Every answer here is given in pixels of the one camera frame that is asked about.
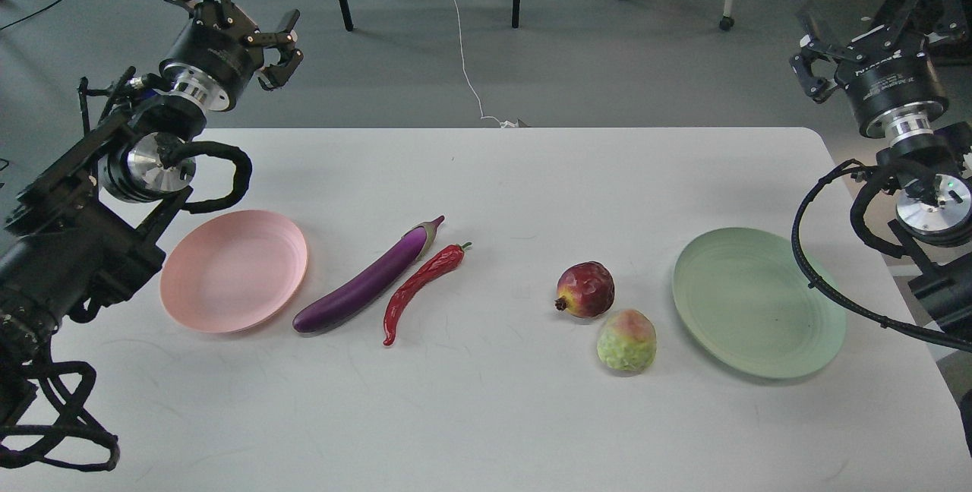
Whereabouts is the red chili pepper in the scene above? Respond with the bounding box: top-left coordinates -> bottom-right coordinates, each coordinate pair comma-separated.
382,241 -> 473,347

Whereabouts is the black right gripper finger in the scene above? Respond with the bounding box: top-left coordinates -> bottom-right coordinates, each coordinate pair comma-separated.
867,0 -> 969,49
789,9 -> 859,104

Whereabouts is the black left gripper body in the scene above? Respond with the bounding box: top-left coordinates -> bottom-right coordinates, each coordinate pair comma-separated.
159,3 -> 263,112

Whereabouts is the green plate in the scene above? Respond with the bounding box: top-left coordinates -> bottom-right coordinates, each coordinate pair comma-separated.
671,228 -> 847,379

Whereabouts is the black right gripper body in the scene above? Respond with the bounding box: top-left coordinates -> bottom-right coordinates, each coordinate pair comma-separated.
835,29 -> 950,138

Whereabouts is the green pink custard apple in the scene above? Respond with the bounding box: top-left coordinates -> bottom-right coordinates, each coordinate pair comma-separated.
596,308 -> 658,374

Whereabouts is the purple eggplant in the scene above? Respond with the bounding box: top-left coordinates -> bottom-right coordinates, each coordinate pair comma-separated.
292,216 -> 445,336

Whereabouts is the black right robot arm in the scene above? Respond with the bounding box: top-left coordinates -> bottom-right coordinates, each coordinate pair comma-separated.
789,0 -> 971,352

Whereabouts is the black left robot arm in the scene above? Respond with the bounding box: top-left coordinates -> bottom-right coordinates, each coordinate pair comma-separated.
1,0 -> 303,472

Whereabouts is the white cable on floor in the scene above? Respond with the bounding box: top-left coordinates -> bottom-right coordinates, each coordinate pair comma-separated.
434,0 -> 529,129

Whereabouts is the pink plate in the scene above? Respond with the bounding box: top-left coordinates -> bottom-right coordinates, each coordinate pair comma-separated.
159,210 -> 309,334

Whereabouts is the red pomegranate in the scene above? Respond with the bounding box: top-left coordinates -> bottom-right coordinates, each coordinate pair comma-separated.
554,261 -> 617,319

